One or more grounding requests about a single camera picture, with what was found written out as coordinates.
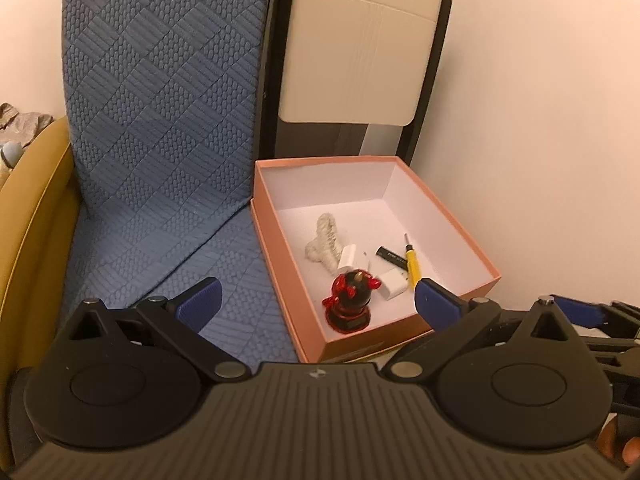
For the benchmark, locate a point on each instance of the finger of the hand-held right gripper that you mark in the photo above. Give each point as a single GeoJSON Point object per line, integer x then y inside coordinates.
{"type": "Point", "coordinates": [582, 311]}

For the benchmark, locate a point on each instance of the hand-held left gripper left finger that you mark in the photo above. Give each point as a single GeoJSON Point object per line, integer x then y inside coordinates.
{"type": "Point", "coordinates": [201, 303]}

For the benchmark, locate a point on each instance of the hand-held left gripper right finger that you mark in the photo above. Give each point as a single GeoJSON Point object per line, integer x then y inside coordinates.
{"type": "Point", "coordinates": [435, 306]}

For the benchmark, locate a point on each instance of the white charger cube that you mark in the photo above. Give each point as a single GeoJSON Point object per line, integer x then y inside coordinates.
{"type": "Point", "coordinates": [350, 257]}
{"type": "Point", "coordinates": [392, 284]}

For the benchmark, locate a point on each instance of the yellow screwdriver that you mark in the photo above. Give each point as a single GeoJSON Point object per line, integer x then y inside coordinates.
{"type": "Point", "coordinates": [413, 262]}

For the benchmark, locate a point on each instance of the pink cardboard box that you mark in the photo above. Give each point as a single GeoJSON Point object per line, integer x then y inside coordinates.
{"type": "Point", "coordinates": [435, 240]}

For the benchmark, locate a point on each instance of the black flash drive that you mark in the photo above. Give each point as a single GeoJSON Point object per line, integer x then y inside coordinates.
{"type": "Point", "coordinates": [390, 256]}

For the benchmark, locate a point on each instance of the black and red figurine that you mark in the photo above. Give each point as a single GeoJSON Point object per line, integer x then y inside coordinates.
{"type": "Point", "coordinates": [350, 300]}

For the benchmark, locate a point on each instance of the cream plush toy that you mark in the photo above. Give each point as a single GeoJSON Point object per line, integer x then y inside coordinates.
{"type": "Point", "coordinates": [325, 240]}

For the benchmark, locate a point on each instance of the person's right hand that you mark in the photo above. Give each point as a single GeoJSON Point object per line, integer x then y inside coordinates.
{"type": "Point", "coordinates": [620, 442]}

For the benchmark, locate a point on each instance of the yellow sofa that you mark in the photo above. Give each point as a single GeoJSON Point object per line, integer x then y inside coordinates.
{"type": "Point", "coordinates": [35, 220]}

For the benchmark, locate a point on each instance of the blue quilted mat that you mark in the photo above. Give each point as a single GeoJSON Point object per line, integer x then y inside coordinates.
{"type": "Point", "coordinates": [165, 110]}

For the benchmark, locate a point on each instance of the grey-blue round object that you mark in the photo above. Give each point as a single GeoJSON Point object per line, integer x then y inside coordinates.
{"type": "Point", "coordinates": [12, 154]}

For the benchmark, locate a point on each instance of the grey crumpled cloth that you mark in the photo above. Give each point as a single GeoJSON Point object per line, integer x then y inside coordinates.
{"type": "Point", "coordinates": [25, 122]}

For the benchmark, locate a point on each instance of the beige folding chair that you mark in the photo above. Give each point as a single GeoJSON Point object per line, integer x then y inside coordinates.
{"type": "Point", "coordinates": [350, 60]}

